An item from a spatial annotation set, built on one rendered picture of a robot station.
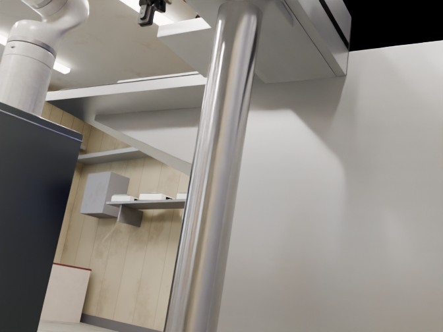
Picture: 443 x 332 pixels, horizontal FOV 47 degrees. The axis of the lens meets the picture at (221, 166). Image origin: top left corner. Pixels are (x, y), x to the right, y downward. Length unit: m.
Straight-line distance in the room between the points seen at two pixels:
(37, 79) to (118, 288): 5.84
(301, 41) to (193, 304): 0.35
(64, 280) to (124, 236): 0.96
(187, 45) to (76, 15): 0.73
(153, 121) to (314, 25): 0.47
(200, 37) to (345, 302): 0.39
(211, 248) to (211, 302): 0.05
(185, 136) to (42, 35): 0.54
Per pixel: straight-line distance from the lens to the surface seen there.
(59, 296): 7.15
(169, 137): 0.96
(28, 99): 1.29
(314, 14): 0.63
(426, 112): 0.68
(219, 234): 0.49
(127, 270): 6.91
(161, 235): 6.52
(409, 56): 0.72
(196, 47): 0.74
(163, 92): 0.92
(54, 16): 1.44
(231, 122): 0.51
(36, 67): 1.31
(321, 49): 0.67
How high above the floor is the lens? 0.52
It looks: 15 degrees up
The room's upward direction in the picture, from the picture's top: 9 degrees clockwise
